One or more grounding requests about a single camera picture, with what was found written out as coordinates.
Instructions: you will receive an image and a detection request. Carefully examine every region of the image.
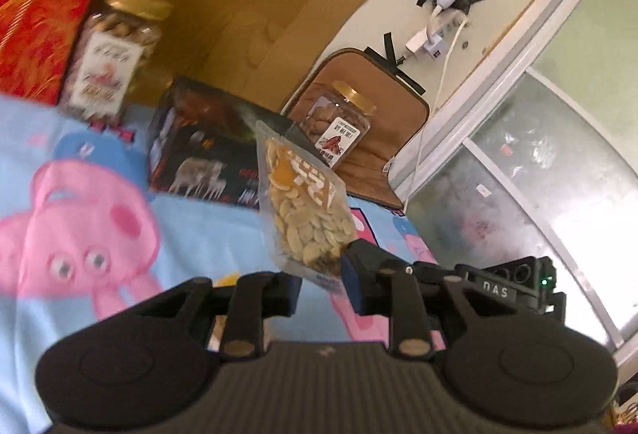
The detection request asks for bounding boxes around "red gift bag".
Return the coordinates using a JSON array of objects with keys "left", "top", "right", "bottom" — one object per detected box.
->
[{"left": 0, "top": 0, "right": 118, "bottom": 106}]

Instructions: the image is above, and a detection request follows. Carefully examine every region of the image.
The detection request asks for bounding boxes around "clear pumpkin seed bag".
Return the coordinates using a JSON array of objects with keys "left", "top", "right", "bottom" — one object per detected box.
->
[{"left": 255, "top": 120, "right": 358, "bottom": 293}]

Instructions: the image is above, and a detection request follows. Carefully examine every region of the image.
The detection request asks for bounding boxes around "pig printed blue blanket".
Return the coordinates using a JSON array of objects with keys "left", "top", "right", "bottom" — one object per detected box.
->
[{"left": 0, "top": 95, "right": 449, "bottom": 434}]

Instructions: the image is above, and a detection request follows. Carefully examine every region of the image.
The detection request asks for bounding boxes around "white power strip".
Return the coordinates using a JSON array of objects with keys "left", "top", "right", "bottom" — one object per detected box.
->
[{"left": 429, "top": 6, "right": 472, "bottom": 47}]

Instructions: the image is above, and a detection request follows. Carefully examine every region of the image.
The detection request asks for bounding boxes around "white window frame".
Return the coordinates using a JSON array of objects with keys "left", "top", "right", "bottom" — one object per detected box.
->
[{"left": 389, "top": 0, "right": 638, "bottom": 356}]

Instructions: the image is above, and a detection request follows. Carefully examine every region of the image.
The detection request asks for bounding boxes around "gold lid cashew jar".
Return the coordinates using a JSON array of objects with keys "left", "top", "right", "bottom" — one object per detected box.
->
[{"left": 60, "top": 0, "right": 173, "bottom": 123}]

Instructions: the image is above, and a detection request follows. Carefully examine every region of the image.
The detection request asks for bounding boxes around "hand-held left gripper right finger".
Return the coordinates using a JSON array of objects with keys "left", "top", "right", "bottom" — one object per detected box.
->
[{"left": 340, "top": 239, "right": 500, "bottom": 361}]

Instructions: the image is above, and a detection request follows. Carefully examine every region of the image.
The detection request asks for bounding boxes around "gold lid pecan jar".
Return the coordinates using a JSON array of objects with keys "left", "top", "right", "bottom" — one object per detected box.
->
[{"left": 286, "top": 80, "right": 378, "bottom": 172}]

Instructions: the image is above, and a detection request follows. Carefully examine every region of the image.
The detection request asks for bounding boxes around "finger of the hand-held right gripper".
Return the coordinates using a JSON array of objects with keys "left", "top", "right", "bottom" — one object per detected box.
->
[{"left": 413, "top": 262, "right": 467, "bottom": 288}]

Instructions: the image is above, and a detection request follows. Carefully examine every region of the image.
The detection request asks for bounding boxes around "brown seat cushion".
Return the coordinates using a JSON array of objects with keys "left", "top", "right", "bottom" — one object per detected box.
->
[{"left": 279, "top": 48, "right": 431, "bottom": 210}]

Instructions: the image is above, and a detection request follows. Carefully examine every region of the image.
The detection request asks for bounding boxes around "black box with sheep print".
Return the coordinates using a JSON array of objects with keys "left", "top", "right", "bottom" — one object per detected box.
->
[{"left": 148, "top": 76, "right": 301, "bottom": 210}]

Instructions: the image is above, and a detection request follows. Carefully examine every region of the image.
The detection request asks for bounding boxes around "white charger plug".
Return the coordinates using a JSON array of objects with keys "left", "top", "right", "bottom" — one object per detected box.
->
[{"left": 405, "top": 28, "right": 448, "bottom": 64}]

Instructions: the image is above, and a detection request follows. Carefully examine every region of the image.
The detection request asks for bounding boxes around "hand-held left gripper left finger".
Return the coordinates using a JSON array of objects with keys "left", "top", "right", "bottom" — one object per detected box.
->
[{"left": 132, "top": 271, "right": 303, "bottom": 361}]

